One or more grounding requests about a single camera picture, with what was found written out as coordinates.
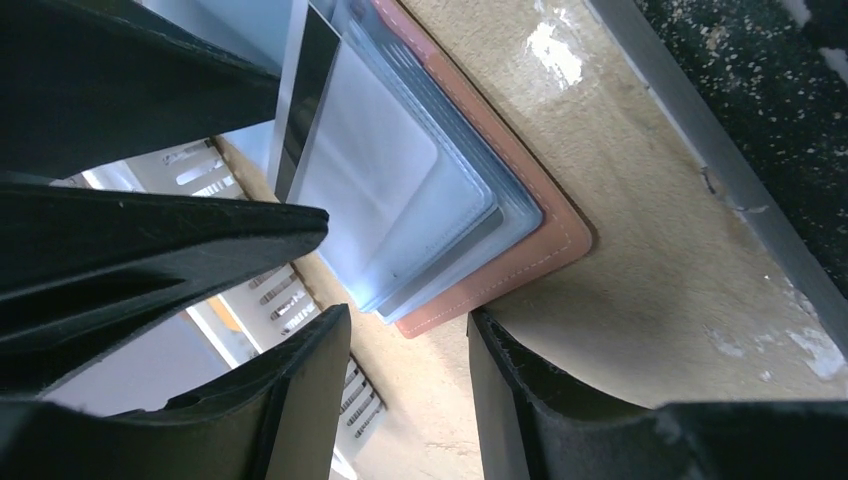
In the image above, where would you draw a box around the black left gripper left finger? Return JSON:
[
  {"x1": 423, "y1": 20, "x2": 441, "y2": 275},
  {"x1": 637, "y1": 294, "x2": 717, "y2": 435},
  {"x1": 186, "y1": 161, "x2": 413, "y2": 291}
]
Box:
[{"x1": 1, "y1": 304, "x2": 351, "y2": 479}]

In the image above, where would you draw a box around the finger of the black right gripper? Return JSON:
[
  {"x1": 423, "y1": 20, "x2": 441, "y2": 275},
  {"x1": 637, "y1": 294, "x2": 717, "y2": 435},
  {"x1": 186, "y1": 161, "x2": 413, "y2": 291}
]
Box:
[
  {"x1": 1, "y1": 1, "x2": 280, "y2": 178},
  {"x1": 1, "y1": 184, "x2": 329, "y2": 397}
]

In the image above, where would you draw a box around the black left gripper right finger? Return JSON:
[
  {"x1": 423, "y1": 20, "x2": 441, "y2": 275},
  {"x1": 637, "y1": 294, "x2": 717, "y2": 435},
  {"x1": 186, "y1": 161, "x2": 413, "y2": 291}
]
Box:
[{"x1": 467, "y1": 309, "x2": 847, "y2": 479}]

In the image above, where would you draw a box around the tan leather card holder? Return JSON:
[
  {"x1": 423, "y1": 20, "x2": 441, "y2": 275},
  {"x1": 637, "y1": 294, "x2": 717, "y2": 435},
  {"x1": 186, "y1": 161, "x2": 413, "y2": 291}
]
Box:
[{"x1": 218, "y1": 0, "x2": 595, "y2": 340}]

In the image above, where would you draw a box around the silver grey card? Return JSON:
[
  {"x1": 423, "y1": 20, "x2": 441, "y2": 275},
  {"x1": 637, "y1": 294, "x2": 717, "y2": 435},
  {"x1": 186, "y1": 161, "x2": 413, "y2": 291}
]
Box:
[{"x1": 277, "y1": 5, "x2": 499, "y2": 312}]

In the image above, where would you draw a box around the white plastic basket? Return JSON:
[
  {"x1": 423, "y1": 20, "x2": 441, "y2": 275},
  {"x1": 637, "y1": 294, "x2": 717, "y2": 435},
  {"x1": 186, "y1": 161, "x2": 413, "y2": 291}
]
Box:
[{"x1": 52, "y1": 137, "x2": 388, "y2": 480}]

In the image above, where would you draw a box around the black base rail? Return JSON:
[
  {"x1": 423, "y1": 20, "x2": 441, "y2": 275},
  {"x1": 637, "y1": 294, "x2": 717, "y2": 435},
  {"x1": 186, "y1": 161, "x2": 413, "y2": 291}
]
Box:
[{"x1": 589, "y1": 1, "x2": 847, "y2": 350}]

